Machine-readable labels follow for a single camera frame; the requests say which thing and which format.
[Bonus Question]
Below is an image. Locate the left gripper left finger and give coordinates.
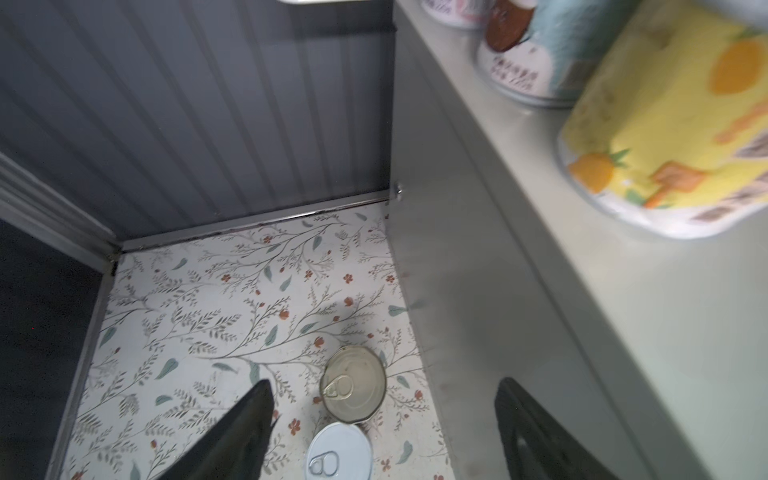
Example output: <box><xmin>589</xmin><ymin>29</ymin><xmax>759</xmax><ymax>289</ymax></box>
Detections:
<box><xmin>160</xmin><ymin>380</ymin><xmax>276</xmax><ymax>480</ymax></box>

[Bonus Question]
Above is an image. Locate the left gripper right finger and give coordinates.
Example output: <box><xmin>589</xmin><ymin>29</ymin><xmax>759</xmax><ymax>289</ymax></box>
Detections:
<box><xmin>494</xmin><ymin>377</ymin><xmax>615</xmax><ymax>480</ymax></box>

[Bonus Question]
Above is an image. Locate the yellow labelled can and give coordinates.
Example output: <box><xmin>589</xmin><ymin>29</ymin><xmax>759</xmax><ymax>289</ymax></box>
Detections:
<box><xmin>304</xmin><ymin>422</ymin><xmax>374</xmax><ymax>480</ymax></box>

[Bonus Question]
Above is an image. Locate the small can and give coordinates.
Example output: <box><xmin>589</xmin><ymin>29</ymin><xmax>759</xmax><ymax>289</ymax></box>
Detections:
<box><xmin>557</xmin><ymin>1</ymin><xmax>767</xmax><ymax>239</ymax></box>

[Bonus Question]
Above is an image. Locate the light blue labelled can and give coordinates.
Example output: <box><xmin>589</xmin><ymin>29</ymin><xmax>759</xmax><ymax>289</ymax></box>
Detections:
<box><xmin>475</xmin><ymin>0</ymin><xmax>639</xmax><ymax>108</ymax></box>

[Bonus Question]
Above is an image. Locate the pink labelled can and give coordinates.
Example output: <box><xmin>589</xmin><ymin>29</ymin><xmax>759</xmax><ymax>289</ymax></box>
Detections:
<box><xmin>420</xmin><ymin>0</ymin><xmax>492</xmax><ymax>30</ymax></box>

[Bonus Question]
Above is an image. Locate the white metal cabinet counter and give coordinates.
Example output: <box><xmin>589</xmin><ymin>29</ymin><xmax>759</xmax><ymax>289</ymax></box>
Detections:
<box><xmin>387</xmin><ymin>1</ymin><xmax>767</xmax><ymax>479</ymax></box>

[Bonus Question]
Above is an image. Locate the dark bare-lid tin can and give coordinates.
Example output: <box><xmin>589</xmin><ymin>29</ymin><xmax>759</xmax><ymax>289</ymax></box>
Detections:
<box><xmin>320</xmin><ymin>345</ymin><xmax>387</xmax><ymax>424</ymax></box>

